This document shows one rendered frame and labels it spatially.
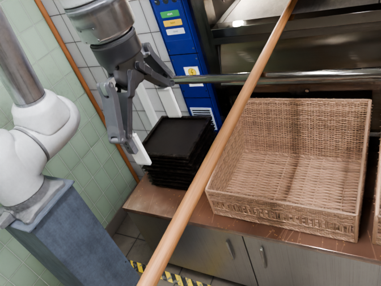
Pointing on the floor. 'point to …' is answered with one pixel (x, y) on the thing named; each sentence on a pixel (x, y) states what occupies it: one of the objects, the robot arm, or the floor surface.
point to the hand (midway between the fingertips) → (159, 134)
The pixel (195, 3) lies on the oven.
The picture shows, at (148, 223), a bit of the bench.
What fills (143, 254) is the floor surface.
